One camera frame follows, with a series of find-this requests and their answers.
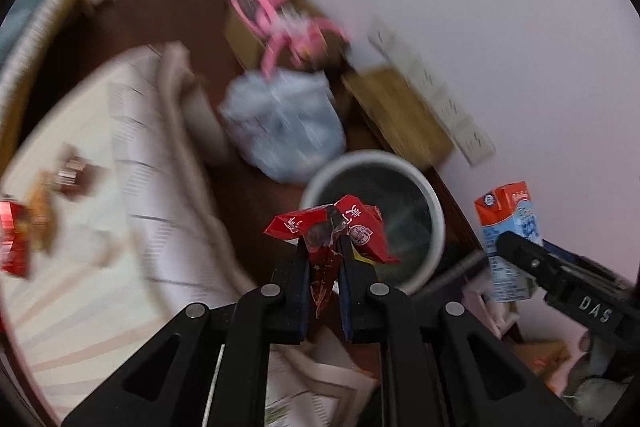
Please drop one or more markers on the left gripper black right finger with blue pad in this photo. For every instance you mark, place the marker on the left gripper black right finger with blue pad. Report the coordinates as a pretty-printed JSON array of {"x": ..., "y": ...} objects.
[{"x": 447, "y": 371}]

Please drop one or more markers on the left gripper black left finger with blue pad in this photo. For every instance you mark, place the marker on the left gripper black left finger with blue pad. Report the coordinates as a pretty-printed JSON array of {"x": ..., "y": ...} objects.
[{"x": 206, "y": 367}]

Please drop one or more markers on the blue white milk carton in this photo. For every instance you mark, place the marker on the blue white milk carton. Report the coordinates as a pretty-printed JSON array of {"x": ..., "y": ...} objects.
[{"x": 507, "y": 217}]

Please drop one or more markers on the red wrapper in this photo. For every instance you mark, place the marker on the red wrapper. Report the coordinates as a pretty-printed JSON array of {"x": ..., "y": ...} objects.
[{"x": 322, "y": 227}]

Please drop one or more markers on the orange yellow snack bag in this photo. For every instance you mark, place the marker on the orange yellow snack bag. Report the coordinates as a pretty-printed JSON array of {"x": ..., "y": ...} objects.
[{"x": 41, "y": 213}]

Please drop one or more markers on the brown snack wrapper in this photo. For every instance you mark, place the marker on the brown snack wrapper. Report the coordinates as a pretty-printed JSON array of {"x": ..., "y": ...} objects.
[{"x": 75, "y": 176}]

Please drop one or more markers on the crushed red soda can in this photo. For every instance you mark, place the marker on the crushed red soda can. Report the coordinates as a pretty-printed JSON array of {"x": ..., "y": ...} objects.
[{"x": 14, "y": 239}]

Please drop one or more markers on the patterned table cloth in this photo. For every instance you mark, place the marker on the patterned table cloth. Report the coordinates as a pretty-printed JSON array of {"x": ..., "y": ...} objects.
[{"x": 139, "y": 246}]

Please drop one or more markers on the small wooden stool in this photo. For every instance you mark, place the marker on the small wooden stool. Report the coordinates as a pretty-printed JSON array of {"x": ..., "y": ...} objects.
[{"x": 401, "y": 117}]

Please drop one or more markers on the translucent tied plastic bag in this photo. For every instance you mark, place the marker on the translucent tied plastic bag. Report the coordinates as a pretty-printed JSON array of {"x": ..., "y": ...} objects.
[{"x": 284, "y": 125}]

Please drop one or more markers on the bed with patterned mattress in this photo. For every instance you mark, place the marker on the bed with patterned mattress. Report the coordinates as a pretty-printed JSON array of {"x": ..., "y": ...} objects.
[{"x": 19, "y": 70}]

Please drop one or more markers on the brown cardboard box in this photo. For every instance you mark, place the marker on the brown cardboard box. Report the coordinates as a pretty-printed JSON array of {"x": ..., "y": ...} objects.
[{"x": 270, "y": 31}]

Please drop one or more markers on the pink panther plush toy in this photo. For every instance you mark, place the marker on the pink panther plush toy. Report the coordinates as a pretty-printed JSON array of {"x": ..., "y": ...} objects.
[{"x": 285, "y": 24}]

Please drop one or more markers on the boxes by wall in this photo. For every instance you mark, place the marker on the boxes by wall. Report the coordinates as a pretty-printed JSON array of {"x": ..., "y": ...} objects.
[{"x": 544, "y": 358}]

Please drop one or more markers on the white wall socket row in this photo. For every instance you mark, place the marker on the white wall socket row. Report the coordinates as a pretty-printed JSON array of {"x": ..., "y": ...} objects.
[{"x": 472, "y": 141}]

